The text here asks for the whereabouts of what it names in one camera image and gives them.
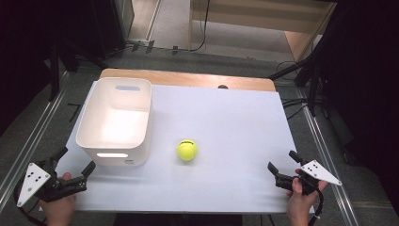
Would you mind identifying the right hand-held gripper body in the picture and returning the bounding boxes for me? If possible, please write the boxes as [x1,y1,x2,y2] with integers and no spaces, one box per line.
[274,159,343,196]

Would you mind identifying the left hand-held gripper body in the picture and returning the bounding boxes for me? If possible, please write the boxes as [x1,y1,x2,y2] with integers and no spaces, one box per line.
[16,158,88,208]

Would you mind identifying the person's right hand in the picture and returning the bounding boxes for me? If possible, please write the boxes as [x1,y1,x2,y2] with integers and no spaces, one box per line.
[285,169,329,226]

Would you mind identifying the person's left hand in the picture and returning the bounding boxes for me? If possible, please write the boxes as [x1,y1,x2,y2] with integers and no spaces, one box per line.
[39,171,77,226]

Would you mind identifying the white plastic bin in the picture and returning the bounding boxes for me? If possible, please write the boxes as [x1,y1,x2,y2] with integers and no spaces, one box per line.
[75,76,153,168]

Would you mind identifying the white table mat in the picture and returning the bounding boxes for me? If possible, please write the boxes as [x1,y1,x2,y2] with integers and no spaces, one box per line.
[39,82,315,215]

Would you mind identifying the black metal stand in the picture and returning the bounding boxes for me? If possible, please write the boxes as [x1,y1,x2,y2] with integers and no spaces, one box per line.
[266,6,338,118]
[46,40,109,103]

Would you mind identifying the yellow tennis ball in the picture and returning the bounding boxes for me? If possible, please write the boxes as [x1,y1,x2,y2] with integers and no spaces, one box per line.
[176,138,199,162]

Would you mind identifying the light wooden shelf unit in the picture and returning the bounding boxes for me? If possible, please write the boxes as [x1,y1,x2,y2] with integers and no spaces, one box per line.
[187,0,338,63]

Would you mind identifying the silver floor rail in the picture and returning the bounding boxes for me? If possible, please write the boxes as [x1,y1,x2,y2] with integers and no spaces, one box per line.
[295,89,361,226]
[0,71,71,212]

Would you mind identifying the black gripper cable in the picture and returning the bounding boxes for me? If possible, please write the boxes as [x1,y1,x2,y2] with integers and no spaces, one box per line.
[13,185,48,226]
[308,187,325,226]

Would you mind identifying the black floor cables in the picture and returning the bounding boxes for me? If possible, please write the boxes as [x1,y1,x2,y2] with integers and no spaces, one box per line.
[275,59,314,121]

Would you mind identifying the black hanging cable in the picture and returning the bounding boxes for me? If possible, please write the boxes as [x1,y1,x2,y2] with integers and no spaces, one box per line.
[187,0,212,54]

